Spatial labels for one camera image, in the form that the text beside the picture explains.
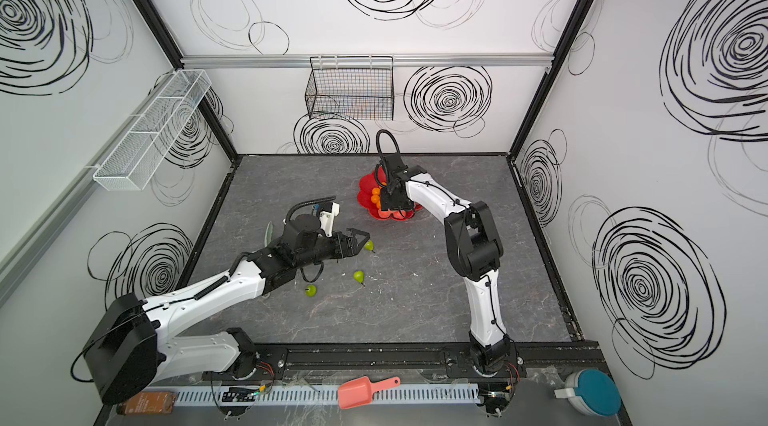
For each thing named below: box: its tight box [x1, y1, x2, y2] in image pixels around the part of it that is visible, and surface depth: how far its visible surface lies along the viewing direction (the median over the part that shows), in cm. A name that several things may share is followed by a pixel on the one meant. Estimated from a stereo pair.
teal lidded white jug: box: [554, 368, 622, 417], surface depth 66 cm
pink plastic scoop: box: [338, 376, 401, 410], surface depth 71 cm
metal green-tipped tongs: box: [264, 221, 274, 247], surface depth 98 cm
